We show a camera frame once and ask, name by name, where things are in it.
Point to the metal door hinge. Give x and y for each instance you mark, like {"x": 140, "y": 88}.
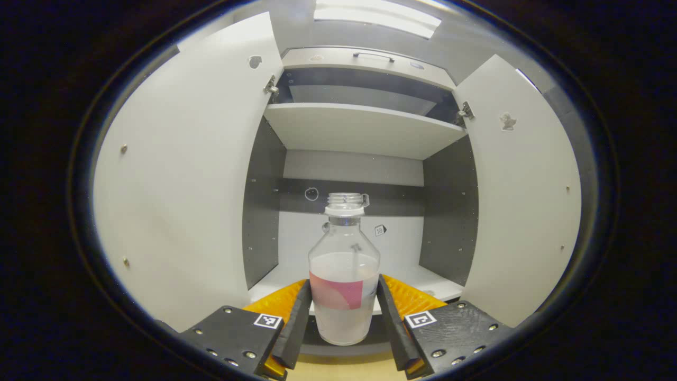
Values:
{"x": 271, "y": 87}
{"x": 465, "y": 112}

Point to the grey cabinet door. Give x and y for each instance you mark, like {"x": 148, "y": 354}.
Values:
{"x": 523, "y": 211}
{"x": 185, "y": 185}

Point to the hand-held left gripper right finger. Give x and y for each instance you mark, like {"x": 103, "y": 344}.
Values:
{"x": 394, "y": 328}

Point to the grey cabinet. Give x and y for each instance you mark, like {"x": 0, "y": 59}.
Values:
{"x": 449, "y": 211}

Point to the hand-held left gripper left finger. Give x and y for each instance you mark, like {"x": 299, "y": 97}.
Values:
{"x": 296, "y": 328}

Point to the clear bottle with pink label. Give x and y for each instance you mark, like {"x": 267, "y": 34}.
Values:
{"x": 344, "y": 275}

